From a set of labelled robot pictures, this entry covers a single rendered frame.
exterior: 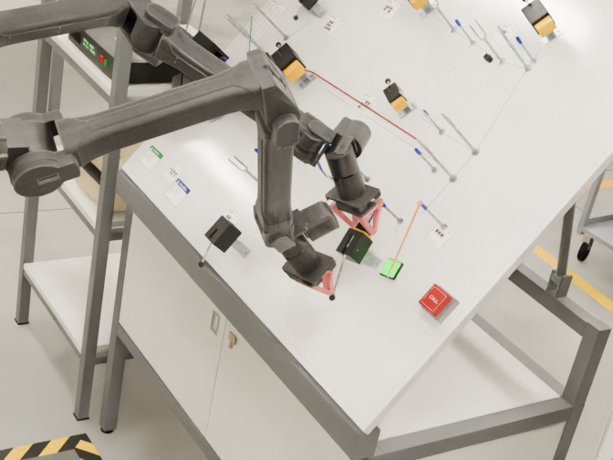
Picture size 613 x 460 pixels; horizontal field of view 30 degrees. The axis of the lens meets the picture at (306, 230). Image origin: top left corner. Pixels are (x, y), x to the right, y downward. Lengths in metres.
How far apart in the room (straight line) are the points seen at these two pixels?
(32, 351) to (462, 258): 1.93
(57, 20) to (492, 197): 0.91
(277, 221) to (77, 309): 1.65
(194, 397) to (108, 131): 1.31
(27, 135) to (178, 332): 1.31
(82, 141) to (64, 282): 2.08
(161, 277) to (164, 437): 0.71
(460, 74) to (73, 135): 1.09
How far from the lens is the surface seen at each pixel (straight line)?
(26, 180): 1.67
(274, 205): 1.99
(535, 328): 4.56
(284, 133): 1.76
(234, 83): 1.69
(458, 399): 2.49
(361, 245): 2.29
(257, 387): 2.58
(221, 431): 2.78
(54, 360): 3.78
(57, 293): 3.67
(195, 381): 2.86
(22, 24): 2.15
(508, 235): 2.22
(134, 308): 3.14
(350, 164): 2.20
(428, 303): 2.19
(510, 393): 2.57
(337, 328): 2.33
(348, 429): 2.22
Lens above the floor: 2.14
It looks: 26 degrees down
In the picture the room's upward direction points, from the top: 12 degrees clockwise
